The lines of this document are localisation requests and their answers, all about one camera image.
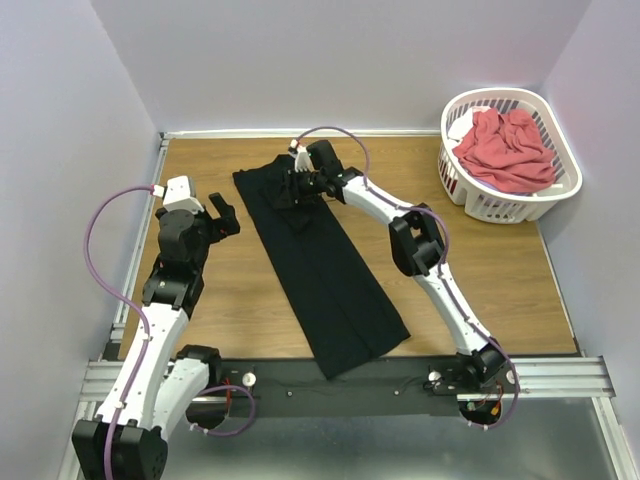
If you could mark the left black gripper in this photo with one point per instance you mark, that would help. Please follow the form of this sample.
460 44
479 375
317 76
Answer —
218 223

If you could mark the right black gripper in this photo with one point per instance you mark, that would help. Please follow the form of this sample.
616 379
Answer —
298 185

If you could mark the black t-shirt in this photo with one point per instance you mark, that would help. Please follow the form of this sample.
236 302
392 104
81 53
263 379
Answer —
346 316

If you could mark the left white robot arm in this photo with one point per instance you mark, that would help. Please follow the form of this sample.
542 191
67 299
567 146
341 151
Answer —
128 436

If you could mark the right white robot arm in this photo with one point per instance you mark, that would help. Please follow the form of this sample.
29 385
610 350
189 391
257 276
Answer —
419 245

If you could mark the white cloth in basket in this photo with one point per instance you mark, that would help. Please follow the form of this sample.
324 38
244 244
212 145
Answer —
463 125

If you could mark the left silver bolt knob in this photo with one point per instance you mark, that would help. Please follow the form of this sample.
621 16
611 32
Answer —
249 379

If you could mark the silver bolt knob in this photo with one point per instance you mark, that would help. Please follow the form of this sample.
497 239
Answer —
249 379
434 377

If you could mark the white laundry basket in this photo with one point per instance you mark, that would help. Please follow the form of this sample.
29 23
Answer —
486 204

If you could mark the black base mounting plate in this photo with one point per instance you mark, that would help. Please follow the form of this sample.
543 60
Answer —
292 388

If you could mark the red t-shirt in basket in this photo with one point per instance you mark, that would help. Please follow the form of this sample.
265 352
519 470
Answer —
505 151

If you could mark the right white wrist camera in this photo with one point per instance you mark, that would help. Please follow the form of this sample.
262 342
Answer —
301 156

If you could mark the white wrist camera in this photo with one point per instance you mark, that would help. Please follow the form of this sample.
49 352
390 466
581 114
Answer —
301 156
178 193

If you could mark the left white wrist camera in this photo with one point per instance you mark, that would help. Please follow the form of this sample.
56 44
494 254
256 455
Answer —
178 193

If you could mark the aluminium frame rail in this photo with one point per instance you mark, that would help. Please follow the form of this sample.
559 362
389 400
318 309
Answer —
539 377

